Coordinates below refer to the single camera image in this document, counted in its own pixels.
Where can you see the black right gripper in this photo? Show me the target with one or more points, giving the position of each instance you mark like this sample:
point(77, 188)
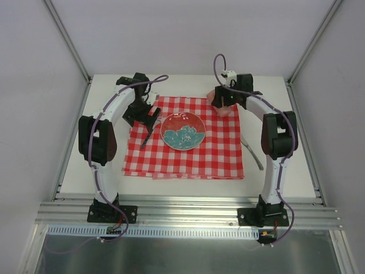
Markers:
point(218, 97)

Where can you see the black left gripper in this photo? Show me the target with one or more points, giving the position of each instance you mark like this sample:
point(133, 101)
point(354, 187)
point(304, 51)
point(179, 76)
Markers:
point(141, 119)

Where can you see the fork with green handle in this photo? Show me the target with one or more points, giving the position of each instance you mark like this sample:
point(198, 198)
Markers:
point(157, 122)

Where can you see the salmon pink plastic cup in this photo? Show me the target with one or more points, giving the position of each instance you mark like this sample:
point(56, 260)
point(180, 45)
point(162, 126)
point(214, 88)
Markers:
point(223, 111)

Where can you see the red teal ceramic plate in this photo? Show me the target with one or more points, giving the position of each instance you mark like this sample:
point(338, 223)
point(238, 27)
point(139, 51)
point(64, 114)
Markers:
point(182, 131)

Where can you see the silver table knife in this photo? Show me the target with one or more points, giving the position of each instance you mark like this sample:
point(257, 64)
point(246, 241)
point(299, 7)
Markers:
point(244, 142)

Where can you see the red white checkered cloth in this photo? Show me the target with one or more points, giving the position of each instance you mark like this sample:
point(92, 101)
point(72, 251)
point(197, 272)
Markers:
point(219, 156)

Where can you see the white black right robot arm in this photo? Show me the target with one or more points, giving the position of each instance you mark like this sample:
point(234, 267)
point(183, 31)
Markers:
point(279, 138)

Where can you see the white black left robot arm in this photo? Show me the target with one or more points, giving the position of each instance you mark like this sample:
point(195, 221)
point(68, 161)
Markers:
point(131, 100)

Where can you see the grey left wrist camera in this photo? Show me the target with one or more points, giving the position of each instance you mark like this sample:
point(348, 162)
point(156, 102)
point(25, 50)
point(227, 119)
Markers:
point(152, 97)

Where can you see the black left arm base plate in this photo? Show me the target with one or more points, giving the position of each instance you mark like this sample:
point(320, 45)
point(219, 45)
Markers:
point(105, 214)

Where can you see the white slotted cable duct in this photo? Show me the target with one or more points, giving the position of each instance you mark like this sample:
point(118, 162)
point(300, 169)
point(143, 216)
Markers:
point(155, 232)

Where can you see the aluminium frame post left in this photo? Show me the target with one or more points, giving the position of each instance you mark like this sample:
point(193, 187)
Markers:
point(50, 7)

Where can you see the aluminium frame post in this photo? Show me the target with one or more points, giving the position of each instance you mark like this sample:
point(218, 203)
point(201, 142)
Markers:
point(50, 7)
point(315, 39)

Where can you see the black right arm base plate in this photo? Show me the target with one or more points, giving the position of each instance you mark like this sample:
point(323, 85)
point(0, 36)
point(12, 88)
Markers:
point(250, 217)

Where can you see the aluminium frame post right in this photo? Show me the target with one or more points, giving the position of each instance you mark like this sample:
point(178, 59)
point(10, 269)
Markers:
point(315, 39)

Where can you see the aluminium front rail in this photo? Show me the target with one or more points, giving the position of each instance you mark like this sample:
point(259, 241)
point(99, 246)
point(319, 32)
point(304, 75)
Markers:
point(175, 211)

